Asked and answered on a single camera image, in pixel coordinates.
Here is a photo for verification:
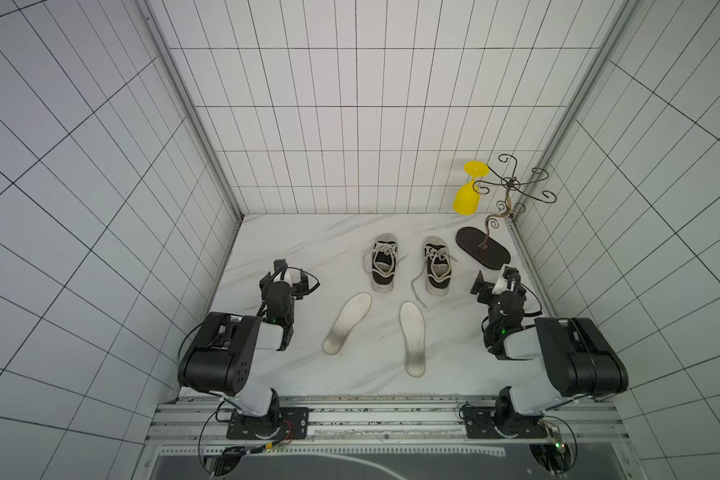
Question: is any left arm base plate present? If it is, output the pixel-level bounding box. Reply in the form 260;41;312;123
226;407;310;442

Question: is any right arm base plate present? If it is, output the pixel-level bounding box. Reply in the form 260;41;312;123
458;404;548;440

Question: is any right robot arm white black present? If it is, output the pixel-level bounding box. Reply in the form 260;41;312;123
471;265;629;423

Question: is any black white sneaker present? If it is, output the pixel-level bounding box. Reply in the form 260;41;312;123
411;236;455;305
363;233;398;293

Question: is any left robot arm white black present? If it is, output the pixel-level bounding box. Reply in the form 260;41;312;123
178;259;320;418

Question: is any yellow plastic wine glass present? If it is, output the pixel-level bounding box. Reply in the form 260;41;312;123
452;160;490;216

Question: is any aluminium rail frame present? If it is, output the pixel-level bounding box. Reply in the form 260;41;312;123
133;394;645;479

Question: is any white insole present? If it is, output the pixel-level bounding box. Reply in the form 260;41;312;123
399;302;426;378
322;292;372;355

